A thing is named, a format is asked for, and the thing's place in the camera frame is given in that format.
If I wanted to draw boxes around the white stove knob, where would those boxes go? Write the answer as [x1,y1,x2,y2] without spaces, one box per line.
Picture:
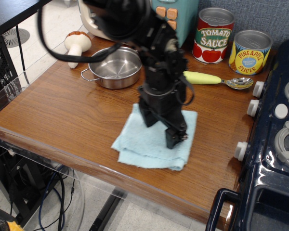
[234,141,248,161]
[252,81,265,98]
[247,100,260,117]

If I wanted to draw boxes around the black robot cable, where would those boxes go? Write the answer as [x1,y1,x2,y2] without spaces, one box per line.
[37,4,122,64]

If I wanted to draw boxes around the dark blue toy stove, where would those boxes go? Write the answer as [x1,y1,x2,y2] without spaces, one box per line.
[206,39,289,231]

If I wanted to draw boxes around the white stove knob middle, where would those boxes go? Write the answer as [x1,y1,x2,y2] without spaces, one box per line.
[247,100,260,117]

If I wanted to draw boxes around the clear acrylic barrier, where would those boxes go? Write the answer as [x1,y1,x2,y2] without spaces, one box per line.
[0,24,126,200]

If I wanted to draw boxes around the blue floor cable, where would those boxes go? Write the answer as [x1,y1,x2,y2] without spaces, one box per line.
[38,168,75,231]

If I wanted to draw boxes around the pineapple slices can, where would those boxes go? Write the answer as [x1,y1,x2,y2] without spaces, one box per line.
[228,30,273,76]

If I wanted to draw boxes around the tomato sauce can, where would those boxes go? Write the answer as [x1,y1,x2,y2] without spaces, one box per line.
[192,7,236,64]

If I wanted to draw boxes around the black desk at left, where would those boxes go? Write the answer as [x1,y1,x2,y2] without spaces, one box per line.
[0,0,53,97]

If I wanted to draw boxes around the teal toy microwave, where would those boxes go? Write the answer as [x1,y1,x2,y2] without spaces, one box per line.
[78,0,198,47]

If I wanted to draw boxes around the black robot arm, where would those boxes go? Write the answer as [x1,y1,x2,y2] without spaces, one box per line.
[83,0,188,149]

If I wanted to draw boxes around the plush white mushroom toy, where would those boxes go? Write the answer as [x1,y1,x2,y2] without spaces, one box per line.
[64,31,92,56]

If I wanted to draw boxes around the white stove knob lower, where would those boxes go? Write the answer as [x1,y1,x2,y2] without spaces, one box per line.
[234,141,248,161]

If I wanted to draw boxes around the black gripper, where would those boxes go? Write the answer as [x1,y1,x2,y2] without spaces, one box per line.
[138,83,187,149]

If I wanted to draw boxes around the white stove knob upper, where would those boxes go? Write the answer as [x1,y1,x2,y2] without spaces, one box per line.
[252,81,265,98]

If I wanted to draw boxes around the light blue towel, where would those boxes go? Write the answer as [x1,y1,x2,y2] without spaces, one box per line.
[111,103,198,171]

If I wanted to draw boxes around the silver metal pot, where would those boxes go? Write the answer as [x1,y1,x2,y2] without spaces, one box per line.
[81,47,142,90]

